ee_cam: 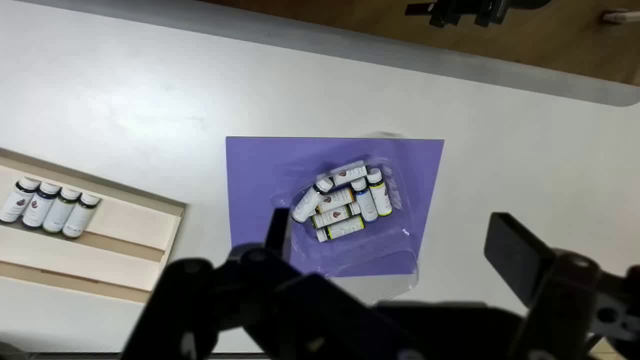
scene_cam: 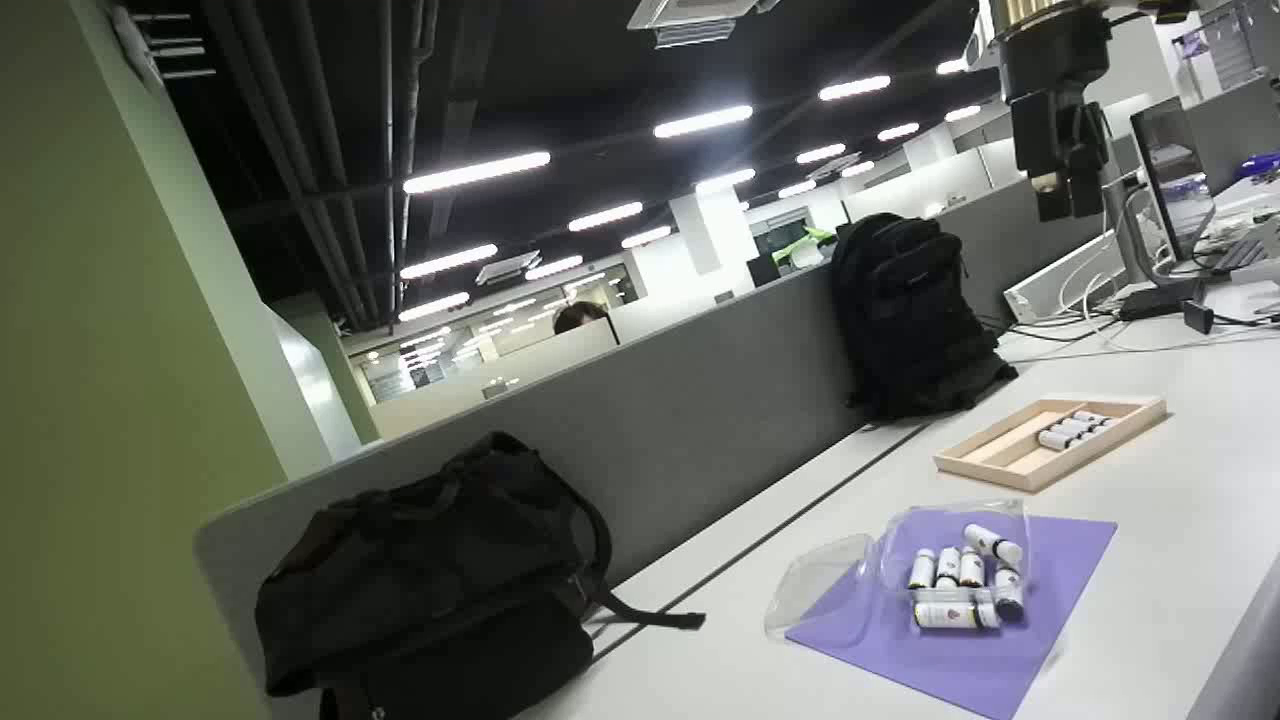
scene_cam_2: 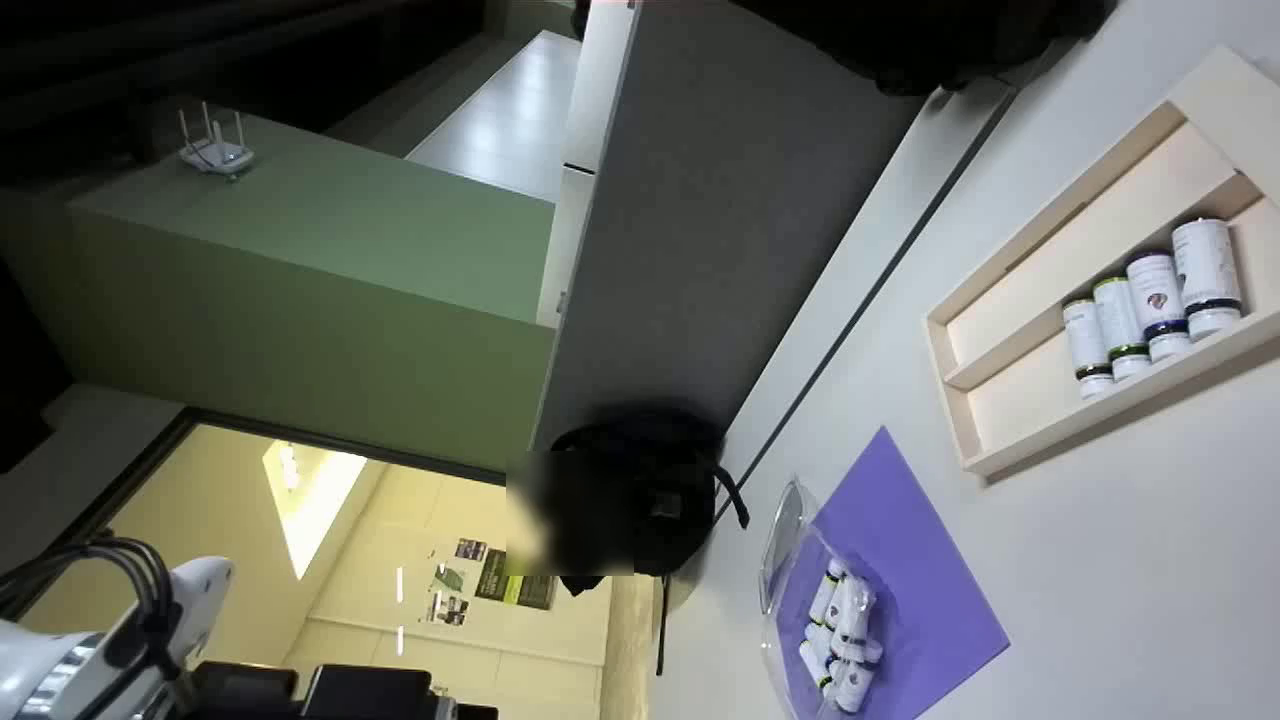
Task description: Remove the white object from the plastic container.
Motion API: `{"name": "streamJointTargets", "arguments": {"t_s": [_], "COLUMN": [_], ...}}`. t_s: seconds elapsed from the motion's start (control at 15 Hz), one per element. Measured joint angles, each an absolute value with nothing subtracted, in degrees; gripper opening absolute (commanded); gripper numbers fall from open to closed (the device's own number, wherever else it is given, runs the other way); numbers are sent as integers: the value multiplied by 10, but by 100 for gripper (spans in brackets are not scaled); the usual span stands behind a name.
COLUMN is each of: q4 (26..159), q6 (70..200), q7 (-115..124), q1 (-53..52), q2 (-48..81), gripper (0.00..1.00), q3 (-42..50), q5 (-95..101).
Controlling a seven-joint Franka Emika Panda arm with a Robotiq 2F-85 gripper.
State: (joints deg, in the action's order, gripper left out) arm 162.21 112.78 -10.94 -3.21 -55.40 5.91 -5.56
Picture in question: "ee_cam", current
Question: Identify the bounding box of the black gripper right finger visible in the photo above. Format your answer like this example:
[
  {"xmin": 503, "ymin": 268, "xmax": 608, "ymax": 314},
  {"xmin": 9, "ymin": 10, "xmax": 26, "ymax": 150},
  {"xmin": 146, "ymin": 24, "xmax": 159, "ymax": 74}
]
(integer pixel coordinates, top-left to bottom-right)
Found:
[{"xmin": 483, "ymin": 210, "xmax": 559, "ymax": 309}]

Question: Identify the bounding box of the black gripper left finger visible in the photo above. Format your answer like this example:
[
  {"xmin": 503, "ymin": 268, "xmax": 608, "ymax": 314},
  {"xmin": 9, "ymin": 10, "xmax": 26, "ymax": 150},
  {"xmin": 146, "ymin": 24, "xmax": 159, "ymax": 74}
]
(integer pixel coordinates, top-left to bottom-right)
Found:
[{"xmin": 264, "ymin": 205, "xmax": 295, "ymax": 263}]

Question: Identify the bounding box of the clear plastic container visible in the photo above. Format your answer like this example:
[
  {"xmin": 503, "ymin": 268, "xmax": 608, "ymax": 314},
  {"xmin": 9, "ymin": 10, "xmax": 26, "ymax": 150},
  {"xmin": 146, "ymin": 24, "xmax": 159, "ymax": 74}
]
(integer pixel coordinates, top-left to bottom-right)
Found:
[{"xmin": 268, "ymin": 131, "xmax": 429, "ymax": 298}]

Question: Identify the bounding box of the purple paper mat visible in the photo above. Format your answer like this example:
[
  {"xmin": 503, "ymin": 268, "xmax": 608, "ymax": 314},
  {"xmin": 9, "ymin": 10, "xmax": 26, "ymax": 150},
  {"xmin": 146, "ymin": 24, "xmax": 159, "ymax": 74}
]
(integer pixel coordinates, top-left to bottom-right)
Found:
[{"xmin": 225, "ymin": 133, "xmax": 447, "ymax": 275}]

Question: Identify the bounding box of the beige wooden shelf tray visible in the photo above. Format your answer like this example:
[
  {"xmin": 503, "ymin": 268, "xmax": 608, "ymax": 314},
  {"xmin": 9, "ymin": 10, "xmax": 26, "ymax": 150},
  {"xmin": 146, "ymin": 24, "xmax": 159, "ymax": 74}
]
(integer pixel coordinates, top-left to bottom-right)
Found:
[{"xmin": 0, "ymin": 145, "xmax": 191, "ymax": 308}]

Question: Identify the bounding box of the black stand base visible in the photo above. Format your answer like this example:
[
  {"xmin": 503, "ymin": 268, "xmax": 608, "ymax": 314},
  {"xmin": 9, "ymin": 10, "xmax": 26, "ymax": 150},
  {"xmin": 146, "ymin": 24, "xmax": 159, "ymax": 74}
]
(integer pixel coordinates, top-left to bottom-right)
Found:
[{"xmin": 404, "ymin": 0, "xmax": 556, "ymax": 30}]

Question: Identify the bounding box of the pale pink rod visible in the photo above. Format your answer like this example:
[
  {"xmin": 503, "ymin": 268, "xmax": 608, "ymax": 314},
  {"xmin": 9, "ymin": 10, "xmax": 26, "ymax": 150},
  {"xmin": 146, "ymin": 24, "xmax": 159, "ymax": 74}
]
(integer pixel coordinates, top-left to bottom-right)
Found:
[{"xmin": 599, "ymin": 6, "xmax": 640, "ymax": 28}]

